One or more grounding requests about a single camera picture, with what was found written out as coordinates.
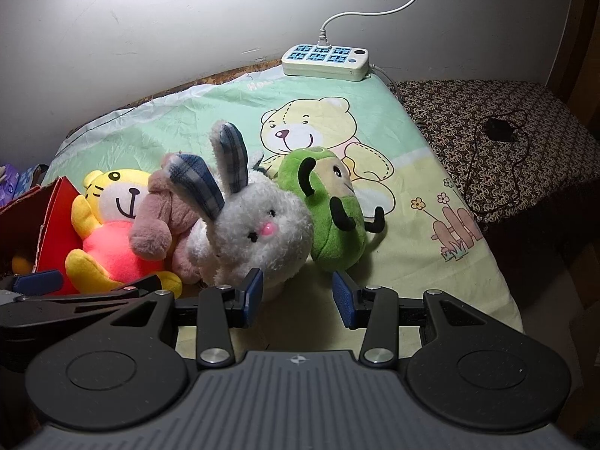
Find white bunny dark plaid ears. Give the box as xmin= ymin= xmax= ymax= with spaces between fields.
xmin=162 ymin=121 xmax=313 ymax=302

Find mauve teddy bear plush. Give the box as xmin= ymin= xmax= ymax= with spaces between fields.
xmin=129 ymin=152 xmax=201 ymax=285

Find green mushroom plush toy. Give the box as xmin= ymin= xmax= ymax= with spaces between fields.
xmin=276 ymin=147 xmax=386 ymax=272

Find green bear print bedsheet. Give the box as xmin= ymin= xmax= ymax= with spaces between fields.
xmin=47 ymin=67 xmax=523 ymax=329

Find yellow tiger plush pink belly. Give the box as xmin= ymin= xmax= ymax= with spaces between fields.
xmin=65 ymin=169 xmax=182 ymax=297

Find red cardboard box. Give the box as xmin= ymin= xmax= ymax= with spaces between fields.
xmin=0 ymin=177 xmax=83 ymax=296

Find blue checkered towel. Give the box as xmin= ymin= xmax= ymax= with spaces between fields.
xmin=13 ymin=165 xmax=49 ymax=199

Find purple plastic package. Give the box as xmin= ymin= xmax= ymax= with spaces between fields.
xmin=0 ymin=163 xmax=20 ymax=206

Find brown patterned cushion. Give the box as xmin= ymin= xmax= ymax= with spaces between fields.
xmin=396 ymin=79 xmax=599 ymax=225

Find white blue power strip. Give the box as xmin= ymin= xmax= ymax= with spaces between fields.
xmin=280 ymin=44 xmax=370 ymax=81

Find black cable on cushion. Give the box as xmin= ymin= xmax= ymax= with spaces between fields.
xmin=460 ymin=111 xmax=533 ymax=212

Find white power cable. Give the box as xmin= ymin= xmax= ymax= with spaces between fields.
xmin=317 ymin=0 xmax=438 ymax=48

